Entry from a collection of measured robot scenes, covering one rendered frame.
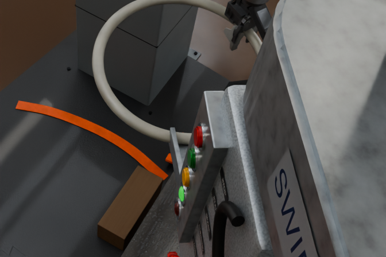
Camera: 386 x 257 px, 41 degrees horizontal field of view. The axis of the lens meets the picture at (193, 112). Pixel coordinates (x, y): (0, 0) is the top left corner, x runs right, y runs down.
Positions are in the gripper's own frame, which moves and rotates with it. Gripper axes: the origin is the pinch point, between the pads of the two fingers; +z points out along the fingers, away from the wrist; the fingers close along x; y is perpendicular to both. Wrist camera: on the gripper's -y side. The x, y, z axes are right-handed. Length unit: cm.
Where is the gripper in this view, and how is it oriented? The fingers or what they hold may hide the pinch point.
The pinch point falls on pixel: (241, 45)
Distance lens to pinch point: 158.1
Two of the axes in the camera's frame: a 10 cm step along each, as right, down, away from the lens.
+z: -1.6, 5.2, 8.4
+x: -7.9, 4.5, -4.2
